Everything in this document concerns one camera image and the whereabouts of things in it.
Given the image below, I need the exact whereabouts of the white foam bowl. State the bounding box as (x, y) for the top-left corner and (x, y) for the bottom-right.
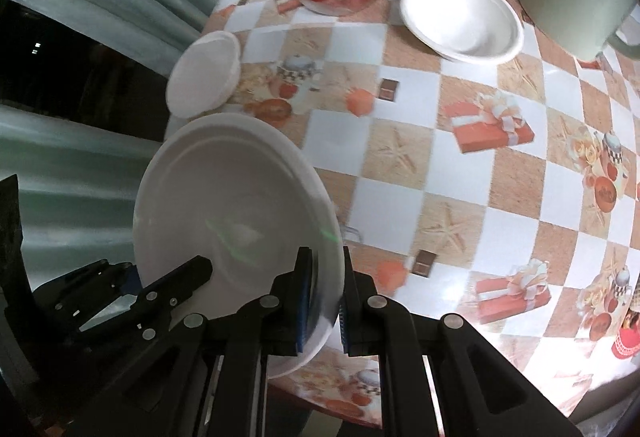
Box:
(399, 0), (525, 64)
(166, 30), (242, 119)
(132, 112), (346, 380)

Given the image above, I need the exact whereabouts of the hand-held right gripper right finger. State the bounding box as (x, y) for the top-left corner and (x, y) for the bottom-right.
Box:
(337, 244), (583, 437)

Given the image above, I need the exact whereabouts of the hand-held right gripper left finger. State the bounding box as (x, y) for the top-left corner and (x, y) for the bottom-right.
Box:
(75, 246), (316, 437)

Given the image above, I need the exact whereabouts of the checkered printed tablecloth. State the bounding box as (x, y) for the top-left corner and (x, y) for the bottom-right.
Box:
(165, 0), (640, 418)

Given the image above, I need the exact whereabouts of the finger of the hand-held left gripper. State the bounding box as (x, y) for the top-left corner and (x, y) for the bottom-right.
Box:
(32, 259), (136, 318)
(80, 255), (213, 333)

